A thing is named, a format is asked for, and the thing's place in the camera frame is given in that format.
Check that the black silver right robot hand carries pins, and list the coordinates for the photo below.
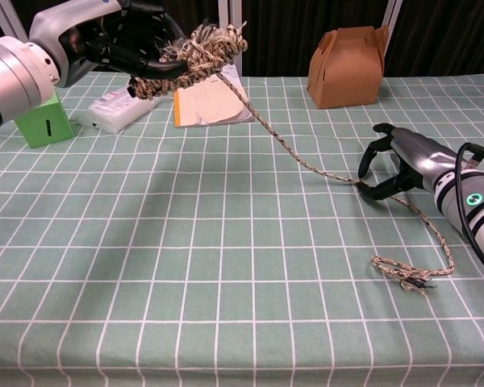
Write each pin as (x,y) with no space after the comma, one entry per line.
(419,157)

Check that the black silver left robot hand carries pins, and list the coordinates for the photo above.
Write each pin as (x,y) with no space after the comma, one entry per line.
(48,28)

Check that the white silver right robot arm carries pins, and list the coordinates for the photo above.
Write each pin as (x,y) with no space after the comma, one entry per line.
(482,213)

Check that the green numbered cube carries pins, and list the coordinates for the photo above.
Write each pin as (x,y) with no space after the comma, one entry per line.
(44,129)

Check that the clear plastic tissue packet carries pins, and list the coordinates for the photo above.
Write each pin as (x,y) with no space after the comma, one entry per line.
(117,111)

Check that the cream notebook with orange spine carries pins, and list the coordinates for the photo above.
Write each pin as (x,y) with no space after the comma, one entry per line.
(209,106)

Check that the green checked tablecloth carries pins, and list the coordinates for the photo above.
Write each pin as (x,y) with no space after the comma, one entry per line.
(226,242)

